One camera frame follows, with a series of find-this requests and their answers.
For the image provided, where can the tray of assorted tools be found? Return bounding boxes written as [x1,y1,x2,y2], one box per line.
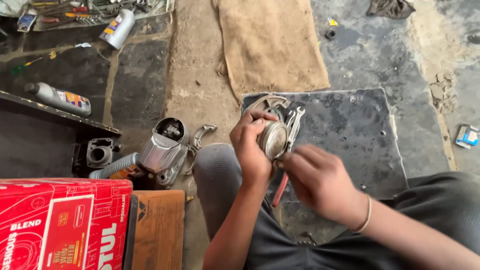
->
[30,0,176,32]

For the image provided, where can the person's right hand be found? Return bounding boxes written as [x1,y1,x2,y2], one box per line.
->
[277,145,370,230]

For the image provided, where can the red-handled pliers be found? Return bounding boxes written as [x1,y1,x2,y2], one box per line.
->
[271,172,290,208]

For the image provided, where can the dark rag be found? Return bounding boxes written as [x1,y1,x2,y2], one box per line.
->
[366,0,416,20]

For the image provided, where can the metal engine piston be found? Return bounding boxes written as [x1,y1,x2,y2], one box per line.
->
[256,121,290,161]

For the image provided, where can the silver open-end wrench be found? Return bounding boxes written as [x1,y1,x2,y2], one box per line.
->
[286,106,306,152]

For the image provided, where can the round metal brake plate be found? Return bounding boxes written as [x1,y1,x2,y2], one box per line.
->
[245,94,292,122]

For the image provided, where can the brown cardboard box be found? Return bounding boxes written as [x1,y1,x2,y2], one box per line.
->
[124,190,186,270]

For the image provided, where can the person's grey trousers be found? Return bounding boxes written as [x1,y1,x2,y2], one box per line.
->
[193,143,480,270]

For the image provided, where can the person's left hand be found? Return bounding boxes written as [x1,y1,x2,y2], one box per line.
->
[229,110,280,181]

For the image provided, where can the white oil bottle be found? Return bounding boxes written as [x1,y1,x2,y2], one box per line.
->
[99,8,136,50]

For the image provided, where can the dark metal floor sheet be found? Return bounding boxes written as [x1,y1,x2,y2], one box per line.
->
[241,88,409,244]

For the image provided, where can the small blue white box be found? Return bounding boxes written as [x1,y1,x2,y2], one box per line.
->
[17,9,38,33]

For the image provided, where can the red cardboard box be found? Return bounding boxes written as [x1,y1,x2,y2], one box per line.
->
[0,178,133,270]

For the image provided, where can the brown burlap sack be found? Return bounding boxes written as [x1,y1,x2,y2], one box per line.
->
[212,0,331,101]

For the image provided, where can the dark engine cylinder block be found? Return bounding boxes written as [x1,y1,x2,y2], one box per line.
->
[73,137,122,178]

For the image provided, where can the curved metal brake shoe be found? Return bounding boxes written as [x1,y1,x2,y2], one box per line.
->
[192,124,218,151]

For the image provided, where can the green-handled screwdriver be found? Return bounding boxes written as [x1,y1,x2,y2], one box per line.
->
[9,57,43,75]

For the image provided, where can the silver engine cover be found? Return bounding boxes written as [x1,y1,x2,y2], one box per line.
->
[138,117,191,188]

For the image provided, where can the blue and white packet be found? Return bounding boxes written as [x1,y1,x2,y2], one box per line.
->
[455,124,480,149]

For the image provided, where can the grey oil bottle orange label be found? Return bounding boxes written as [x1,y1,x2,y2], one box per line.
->
[24,82,92,118]

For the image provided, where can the thread wrist bracelet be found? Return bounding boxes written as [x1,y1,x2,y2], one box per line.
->
[352,194,373,234]

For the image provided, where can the black low table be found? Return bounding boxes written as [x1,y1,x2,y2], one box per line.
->
[0,90,122,179]

